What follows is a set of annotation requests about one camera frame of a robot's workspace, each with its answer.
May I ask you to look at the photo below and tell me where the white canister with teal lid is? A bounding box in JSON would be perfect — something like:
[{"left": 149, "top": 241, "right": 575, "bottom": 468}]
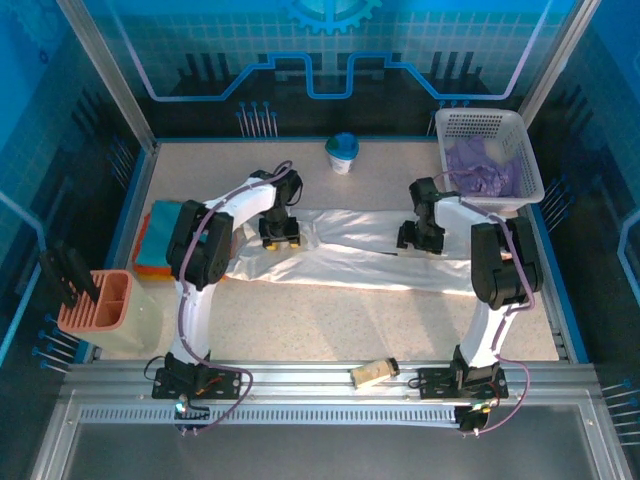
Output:
[{"left": 324, "top": 132, "right": 360, "bottom": 176}]

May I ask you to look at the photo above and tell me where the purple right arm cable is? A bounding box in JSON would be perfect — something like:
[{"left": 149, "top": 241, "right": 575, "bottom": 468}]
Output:
[{"left": 432, "top": 169, "right": 539, "bottom": 434}]

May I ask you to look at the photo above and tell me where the salmon utensil holder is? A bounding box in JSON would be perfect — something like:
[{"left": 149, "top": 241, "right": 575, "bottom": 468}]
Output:
[{"left": 57, "top": 269, "right": 164, "bottom": 351}]

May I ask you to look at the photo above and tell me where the teal folded t-shirt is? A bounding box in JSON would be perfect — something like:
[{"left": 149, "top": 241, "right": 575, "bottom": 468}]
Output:
[{"left": 137, "top": 199, "right": 184, "bottom": 266}]

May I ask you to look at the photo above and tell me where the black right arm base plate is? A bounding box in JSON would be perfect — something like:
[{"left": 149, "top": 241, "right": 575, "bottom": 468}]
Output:
[{"left": 417, "top": 364, "right": 509, "bottom": 401}]

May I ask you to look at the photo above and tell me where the white perforated plastic basket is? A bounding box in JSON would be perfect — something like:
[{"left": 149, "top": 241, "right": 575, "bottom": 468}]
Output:
[{"left": 434, "top": 108, "right": 546, "bottom": 211}]

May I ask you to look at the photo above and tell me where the beige jar with black lid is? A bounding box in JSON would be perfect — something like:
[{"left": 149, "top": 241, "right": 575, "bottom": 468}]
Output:
[{"left": 349, "top": 357, "right": 401, "bottom": 390}]

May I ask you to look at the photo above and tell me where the purple crumpled t-shirt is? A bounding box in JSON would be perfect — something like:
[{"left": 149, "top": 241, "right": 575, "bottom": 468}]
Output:
[{"left": 444, "top": 138, "right": 524, "bottom": 199}]

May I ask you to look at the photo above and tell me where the white t-shirt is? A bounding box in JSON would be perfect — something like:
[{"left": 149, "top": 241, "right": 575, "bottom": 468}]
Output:
[{"left": 219, "top": 207, "right": 481, "bottom": 296}]

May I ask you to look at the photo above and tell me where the aluminium enclosure frame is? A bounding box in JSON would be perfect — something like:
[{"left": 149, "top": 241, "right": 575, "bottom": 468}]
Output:
[{"left": 29, "top": 0, "right": 636, "bottom": 480}]

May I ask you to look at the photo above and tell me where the orange folded t-shirt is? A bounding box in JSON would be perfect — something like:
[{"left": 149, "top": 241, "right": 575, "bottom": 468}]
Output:
[{"left": 132, "top": 212, "right": 174, "bottom": 281}]

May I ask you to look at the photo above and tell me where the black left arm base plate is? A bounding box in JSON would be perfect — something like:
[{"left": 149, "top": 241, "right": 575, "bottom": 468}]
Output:
[{"left": 151, "top": 352, "right": 244, "bottom": 401}]

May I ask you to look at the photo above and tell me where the black slotted rack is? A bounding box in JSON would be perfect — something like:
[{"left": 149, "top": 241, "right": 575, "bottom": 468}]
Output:
[{"left": 38, "top": 240, "right": 101, "bottom": 309}]

